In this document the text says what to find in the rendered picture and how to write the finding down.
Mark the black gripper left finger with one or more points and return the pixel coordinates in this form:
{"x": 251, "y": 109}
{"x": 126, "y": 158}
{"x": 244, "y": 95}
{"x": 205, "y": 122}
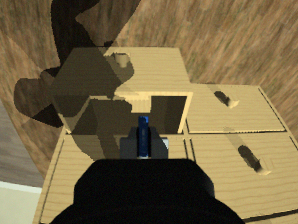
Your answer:
{"x": 129, "y": 146}

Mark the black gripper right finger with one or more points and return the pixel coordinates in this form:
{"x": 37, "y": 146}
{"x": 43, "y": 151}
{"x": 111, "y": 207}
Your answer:
{"x": 158, "y": 147}

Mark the tan wooden chest of drawers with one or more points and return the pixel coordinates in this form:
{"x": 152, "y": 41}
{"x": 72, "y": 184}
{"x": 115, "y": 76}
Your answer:
{"x": 189, "y": 155}

